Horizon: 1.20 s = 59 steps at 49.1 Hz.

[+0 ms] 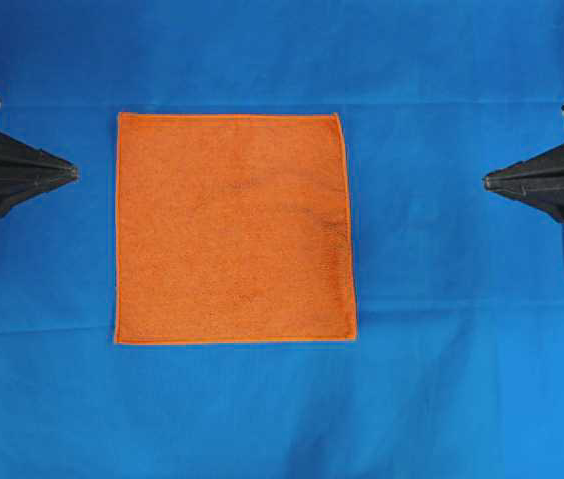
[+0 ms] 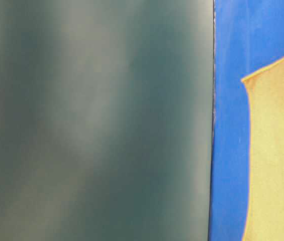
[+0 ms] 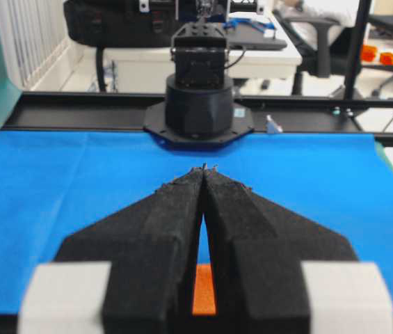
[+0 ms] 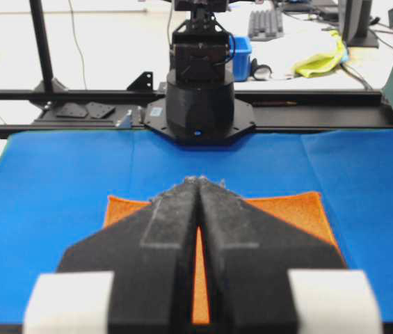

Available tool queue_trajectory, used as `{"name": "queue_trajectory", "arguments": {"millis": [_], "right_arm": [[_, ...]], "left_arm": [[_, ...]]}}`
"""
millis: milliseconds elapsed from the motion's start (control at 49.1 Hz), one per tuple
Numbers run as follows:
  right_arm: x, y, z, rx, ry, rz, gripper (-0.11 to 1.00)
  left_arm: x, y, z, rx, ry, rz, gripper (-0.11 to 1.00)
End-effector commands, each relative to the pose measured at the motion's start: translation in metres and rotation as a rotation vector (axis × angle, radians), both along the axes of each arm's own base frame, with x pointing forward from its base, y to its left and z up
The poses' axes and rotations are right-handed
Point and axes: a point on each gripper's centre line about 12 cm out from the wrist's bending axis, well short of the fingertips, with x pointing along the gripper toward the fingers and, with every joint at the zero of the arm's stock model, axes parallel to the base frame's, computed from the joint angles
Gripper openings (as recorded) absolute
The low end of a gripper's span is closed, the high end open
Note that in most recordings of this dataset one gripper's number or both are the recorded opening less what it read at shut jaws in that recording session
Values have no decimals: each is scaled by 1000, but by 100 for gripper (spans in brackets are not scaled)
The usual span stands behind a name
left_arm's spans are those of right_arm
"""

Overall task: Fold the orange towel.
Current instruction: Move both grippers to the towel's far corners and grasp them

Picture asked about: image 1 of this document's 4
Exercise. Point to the orange towel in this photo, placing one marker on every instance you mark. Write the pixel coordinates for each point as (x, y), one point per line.
(232, 228)

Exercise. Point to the blue table cloth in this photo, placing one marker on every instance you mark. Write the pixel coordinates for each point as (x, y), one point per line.
(458, 367)

